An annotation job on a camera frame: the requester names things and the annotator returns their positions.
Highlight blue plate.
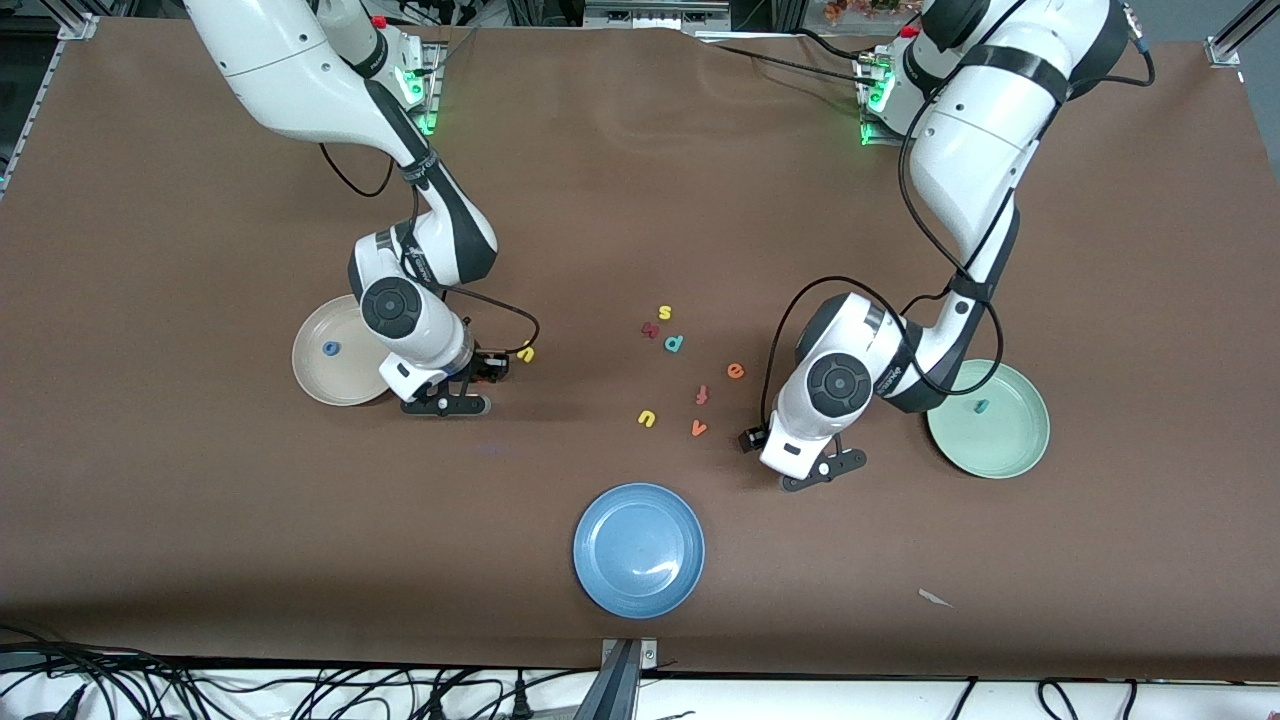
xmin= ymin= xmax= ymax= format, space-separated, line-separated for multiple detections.
xmin=572 ymin=483 xmax=707 ymax=620

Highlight green plate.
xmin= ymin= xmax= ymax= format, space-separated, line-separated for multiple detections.
xmin=925 ymin=359 xmax=1052 ymax=480

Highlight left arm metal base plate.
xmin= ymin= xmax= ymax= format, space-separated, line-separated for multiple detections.
xmin=855 ymin=50 xmax=911 ymax=149

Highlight tangled black cables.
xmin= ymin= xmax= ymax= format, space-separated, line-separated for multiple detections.
xmin=0 ymin=625 xmax=566 ymax=720

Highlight grey metal clamp bracket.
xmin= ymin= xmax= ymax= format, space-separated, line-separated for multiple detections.
xmin=601 ymin=638 xmax=659 ymax=671

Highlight grey socket box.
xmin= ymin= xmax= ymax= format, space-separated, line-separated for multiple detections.
xmin=583 ymin=0 xmax=732 ymax=29

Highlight thin black table cable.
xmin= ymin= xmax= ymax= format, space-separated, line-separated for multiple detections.
xmin=700 ymin=35 xmax=873 ymax=86

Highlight large table cover sheet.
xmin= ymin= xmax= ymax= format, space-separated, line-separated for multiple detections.
xmin=0 ymin=18 xmax=1280 ymax=683

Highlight black aluminium post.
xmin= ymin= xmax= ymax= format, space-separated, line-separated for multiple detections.
xmin=575 ymin=640 xmax=641 ymax=720

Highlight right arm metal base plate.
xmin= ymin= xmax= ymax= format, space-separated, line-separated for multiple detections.
xmin=398 ymin=38 xmax=442 ymax=137

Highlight orange patterned object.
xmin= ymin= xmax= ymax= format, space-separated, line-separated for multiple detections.
xmin=822 ymin=0 xmax=906 ymax=25

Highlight aluminium frame profile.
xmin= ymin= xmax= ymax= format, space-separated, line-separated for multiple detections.
xmin=0 ymin=12 xmax=101 ymax=201
xmin=1207 ymin=0 xmax=1280 ymax=67

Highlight light brown plate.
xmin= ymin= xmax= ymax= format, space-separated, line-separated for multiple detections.
xmin=291 ymin=293 xmax=398 ymax=407

